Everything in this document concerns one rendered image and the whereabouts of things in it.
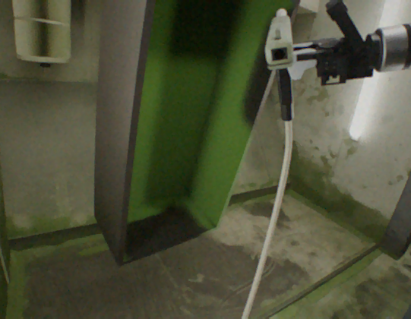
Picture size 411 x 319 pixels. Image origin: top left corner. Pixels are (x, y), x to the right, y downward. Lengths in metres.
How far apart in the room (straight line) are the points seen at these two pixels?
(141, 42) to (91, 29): 1.59
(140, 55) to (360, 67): 0.54
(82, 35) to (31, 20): 0.49
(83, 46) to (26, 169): 1.01
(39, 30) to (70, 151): 0.83
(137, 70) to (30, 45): 1.25
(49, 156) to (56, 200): 0.31
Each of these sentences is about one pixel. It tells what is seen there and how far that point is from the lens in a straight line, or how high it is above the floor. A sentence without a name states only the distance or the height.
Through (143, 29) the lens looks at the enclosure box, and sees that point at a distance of 0.76.
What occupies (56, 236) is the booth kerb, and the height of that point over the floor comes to 0.12.
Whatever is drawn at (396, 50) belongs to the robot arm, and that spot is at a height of 1.43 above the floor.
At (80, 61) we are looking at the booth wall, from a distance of 2.32.
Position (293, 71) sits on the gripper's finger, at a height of 1.37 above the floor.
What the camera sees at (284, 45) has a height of 1.40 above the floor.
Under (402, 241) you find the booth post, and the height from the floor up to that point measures 0.19.
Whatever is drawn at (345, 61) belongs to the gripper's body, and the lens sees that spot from 0.61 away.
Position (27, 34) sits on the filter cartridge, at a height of 1.41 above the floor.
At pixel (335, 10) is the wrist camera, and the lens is 0.59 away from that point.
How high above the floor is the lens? 1.36
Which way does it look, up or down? 21 degrees down
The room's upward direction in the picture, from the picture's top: 7 degrees clockwise
